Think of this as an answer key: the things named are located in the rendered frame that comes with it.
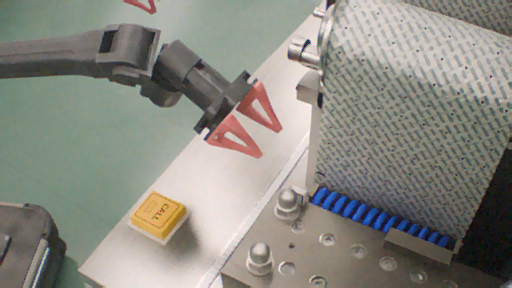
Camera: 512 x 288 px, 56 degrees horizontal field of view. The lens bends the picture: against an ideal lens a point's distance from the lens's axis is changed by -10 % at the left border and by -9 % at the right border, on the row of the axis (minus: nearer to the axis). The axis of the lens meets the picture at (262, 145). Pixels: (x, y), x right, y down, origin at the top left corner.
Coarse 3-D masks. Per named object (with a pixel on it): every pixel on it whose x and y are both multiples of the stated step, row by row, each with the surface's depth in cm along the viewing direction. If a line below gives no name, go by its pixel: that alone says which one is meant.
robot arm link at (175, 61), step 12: (168, 48) 73; (180, 48) 74; (156, 60) 74; (168, 60) 73; (180, 60) 73; (192, 60) 74; (156, 72) 78; (168, 72) 74; (180, 72) 73; (168, 84) 78; (180, 84) 76
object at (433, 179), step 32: (320, 128) 70; (352, 128) 67; (384, 128) 64; (416, 128) 61; (320, 160) 74; (352, 160) 70; (384, 160) 67; (416, 160) 65; (448, 160) 62; (480, 160) 59; (352, 192) 75; (384, 192) 71; (416, 192) 68; (448, 192) 65; (480, 192) 62; (448, 224) 69
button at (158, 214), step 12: (156, 192) 90; (144, 204) 88; (156, 204) 88; (168, 204) 88; (180, 204) 88; (132, 216) 86; (144, 216) 86; (156, 216) 86; (168, 216) 86; (180, 216) 88; (144, 228) 86; (156, 228) 84; (168, 228) 85
